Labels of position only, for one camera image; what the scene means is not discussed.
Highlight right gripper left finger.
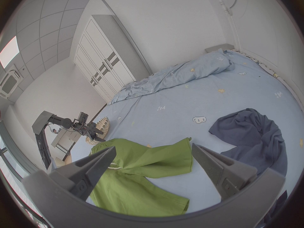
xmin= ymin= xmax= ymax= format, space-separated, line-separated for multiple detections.
xmin=51 ymin=146 xmax=117 ymax=202

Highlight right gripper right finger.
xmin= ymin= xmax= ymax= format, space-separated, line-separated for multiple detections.
xmin=191 ymin=143 xmax=258 ymax=202

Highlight green shorts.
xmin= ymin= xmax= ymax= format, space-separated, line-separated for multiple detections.
xmin=89 ymin=137 xmax=193 ymax=215

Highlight round woven basket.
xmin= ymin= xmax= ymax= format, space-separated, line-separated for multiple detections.
xmin=85 ymin=117 xmax=111 ymax=147

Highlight dark blue garment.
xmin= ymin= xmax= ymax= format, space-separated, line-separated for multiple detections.
xmin=209 ymin=108 xmax=288 ymax=177

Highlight bed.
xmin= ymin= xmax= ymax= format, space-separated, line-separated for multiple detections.
xmin=71 ymin=0 xmax=304 ymax=217

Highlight white wardrobe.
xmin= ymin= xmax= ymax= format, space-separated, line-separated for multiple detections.
xmin=74 ymin=14 xmax=152 ymax=104

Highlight window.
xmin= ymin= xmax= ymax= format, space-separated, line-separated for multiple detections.
xmin=0 ymin=120 xmax=48 ymax=225

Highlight white air conditioner grille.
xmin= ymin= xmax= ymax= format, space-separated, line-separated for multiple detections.
xmin=0 ymin=64 xmax=24 ymax=101

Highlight pale blue quilt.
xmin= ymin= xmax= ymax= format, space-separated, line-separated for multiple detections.
xmin=110 ymin=48 xmax=235 ymax=104

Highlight square white light panel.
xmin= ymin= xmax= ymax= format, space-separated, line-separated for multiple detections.
xmin=0 ymin=36 xmax=19 ymax=69

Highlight grey bedside table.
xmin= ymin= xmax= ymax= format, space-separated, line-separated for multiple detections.
xmin=205 ymin=43 xmax=235 ymax=53

